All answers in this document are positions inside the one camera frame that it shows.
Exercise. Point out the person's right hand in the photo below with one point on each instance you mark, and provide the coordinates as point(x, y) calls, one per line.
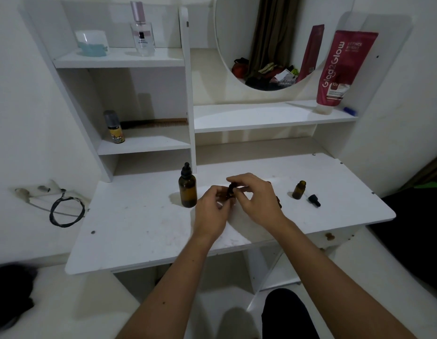
point(262, 204)

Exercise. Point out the person's left hand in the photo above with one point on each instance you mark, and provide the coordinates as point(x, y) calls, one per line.
point(209, 217)

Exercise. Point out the person's right thumb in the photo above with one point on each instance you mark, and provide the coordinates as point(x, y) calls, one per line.
point(242, 194)

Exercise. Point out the person's left thumb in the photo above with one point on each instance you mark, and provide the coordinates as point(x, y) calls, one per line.
point(227, 205)

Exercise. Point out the small amber dropper bottle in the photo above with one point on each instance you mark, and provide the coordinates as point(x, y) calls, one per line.
point(231, 191)

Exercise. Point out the person's left forearm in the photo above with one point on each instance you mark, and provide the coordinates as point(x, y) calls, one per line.
point(176, 289)

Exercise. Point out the person's right forearm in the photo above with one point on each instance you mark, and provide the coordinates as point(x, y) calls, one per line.
point(331, 282)

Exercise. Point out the large amber dropper bottle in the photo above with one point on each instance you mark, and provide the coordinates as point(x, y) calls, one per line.
point(187, 192)

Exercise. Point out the small open amber bottle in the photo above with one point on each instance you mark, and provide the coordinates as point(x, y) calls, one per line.
point(299, 191)

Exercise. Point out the black dropper cap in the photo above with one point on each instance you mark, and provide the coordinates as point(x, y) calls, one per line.
point(314, 200)

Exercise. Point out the white vanity table with shelves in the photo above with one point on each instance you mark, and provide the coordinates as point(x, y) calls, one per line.
point(144, 225)

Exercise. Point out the brown drawer knob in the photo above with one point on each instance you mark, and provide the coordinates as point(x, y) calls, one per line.
point(330, 237)

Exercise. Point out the brown comb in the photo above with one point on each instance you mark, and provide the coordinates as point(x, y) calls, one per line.
point(158, 122)

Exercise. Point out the person's black trouser leg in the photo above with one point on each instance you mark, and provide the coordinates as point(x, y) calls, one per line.
point(285, 315)

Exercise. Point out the small yellow label bottle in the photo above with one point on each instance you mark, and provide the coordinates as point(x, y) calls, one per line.
point(115, 131)

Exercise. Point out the small blue cap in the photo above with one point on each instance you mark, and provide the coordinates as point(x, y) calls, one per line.
point(349, 110)

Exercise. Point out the oval mirror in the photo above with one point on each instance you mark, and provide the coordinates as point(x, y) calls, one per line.
point(239, 35)

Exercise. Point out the red lotion tube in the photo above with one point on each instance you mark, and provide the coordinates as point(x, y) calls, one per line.
point(342, 67)

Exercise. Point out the black bedding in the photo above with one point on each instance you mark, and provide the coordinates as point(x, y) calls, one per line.
point(412, 225)

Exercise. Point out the green fabric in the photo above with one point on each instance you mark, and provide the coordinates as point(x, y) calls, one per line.
point(430, 186)

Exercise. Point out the clear perfume bottle pink cap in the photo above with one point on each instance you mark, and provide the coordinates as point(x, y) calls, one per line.
point(142, 35)

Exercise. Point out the white power strip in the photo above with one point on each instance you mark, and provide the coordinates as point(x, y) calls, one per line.
point(31, 192)

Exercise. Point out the teal plastic piece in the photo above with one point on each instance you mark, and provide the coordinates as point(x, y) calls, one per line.
point(93, 50)

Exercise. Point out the white cream jar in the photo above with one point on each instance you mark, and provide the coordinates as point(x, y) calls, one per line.
point(92, 38)

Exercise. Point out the black cloth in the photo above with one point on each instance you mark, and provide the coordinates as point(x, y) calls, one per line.
point(10, 296)

